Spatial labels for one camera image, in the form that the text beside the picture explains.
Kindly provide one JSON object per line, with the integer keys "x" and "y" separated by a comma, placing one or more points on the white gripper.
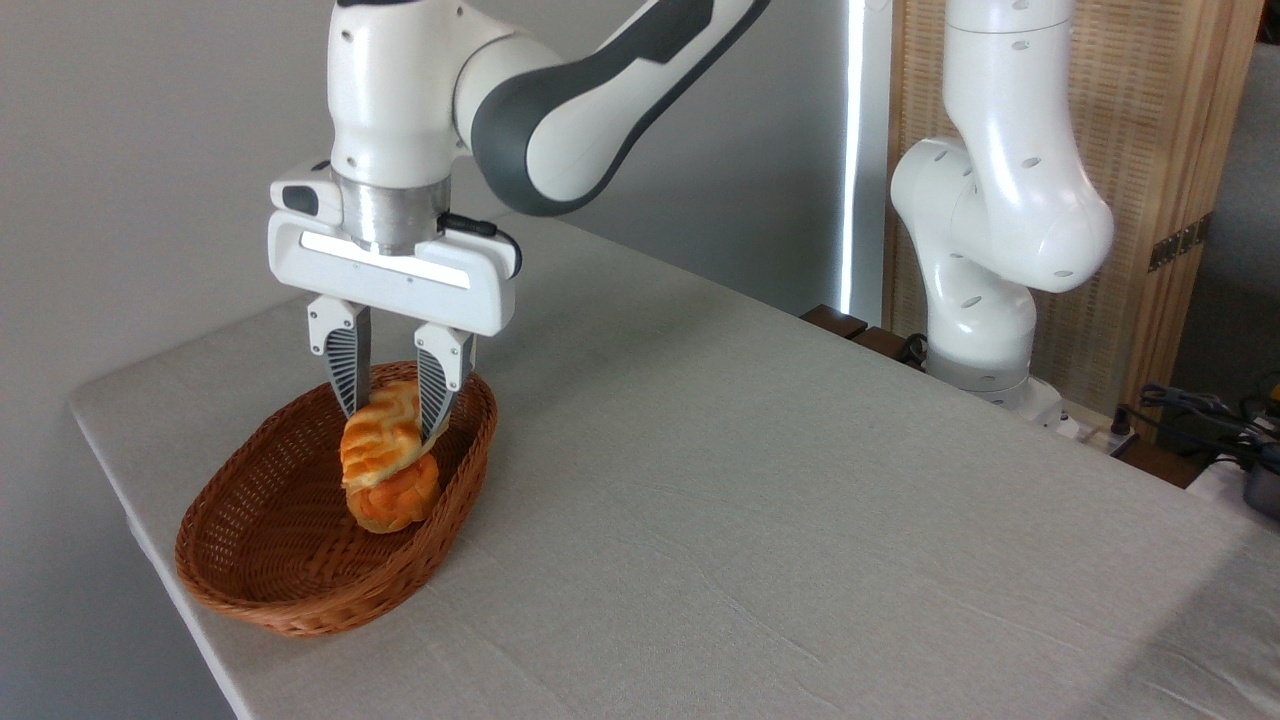
{"x": 400, "y": 285}

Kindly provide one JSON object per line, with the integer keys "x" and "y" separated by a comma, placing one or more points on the long braided bread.
{"x": 375, "y": 440}

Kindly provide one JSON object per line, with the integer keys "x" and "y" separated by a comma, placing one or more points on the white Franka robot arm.
{"x": 400, "y": 90}

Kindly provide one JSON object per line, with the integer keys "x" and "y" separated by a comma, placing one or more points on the round orange bread roll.
{"x": 395, "y": 505}

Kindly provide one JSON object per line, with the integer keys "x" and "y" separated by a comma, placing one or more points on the brown woven wicker basket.
{"x": 260, "y": 560}

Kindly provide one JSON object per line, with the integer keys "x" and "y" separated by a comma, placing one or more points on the grey tablecloth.
{"x": 800, "y": 550}

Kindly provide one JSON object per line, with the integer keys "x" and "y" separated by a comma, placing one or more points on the dark brown wooden board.
{"x": 850, "y": 328}

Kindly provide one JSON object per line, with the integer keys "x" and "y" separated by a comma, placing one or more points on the white power strip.
{"x": 1095, "y": 435}

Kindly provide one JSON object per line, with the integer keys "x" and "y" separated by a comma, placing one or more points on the wooden folding screen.
{"x": 1150, "y": 120}

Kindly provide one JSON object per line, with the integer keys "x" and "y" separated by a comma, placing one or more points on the dark metal screen hinge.
{"x": 1180, "y": 242}

